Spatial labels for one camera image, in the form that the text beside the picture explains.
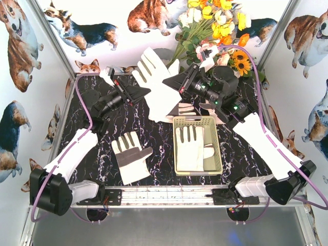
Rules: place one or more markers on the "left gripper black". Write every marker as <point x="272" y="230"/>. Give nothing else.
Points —
<point x="125" y="94"/>

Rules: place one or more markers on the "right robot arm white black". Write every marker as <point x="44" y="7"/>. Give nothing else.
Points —
<point x="289" y="173"/>

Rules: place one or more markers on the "horizontal white grey work glove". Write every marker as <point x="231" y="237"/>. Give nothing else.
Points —
<point x="185" y="109"/>

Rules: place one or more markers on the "artificial flower bouquet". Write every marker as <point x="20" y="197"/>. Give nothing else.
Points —
<point x="206" y="25"/>

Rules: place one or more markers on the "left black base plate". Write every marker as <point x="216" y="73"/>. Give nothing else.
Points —
<point x="111" y="197"/>

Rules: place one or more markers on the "small sunflower pot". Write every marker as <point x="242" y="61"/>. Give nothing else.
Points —
<point x="240" y="63"/>

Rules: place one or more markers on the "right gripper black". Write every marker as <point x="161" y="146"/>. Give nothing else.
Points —
<point x="186" y="81"/>

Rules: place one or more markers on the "pale green plastic storage basket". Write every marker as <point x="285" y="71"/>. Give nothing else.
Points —
<point x="213" y="165"/>

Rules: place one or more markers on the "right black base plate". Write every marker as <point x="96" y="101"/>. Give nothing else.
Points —
<point x="229" y="197"/>

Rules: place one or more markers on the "grey metal bucket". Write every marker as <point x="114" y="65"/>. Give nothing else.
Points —
<point x="164" y="54"/>

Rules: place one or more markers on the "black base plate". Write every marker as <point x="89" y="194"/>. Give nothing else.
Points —
<point x="111" y="197"/>
<point x="229" y="197"/>

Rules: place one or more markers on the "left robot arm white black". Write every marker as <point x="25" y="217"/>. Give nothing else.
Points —
<point x="49" y="187"/>

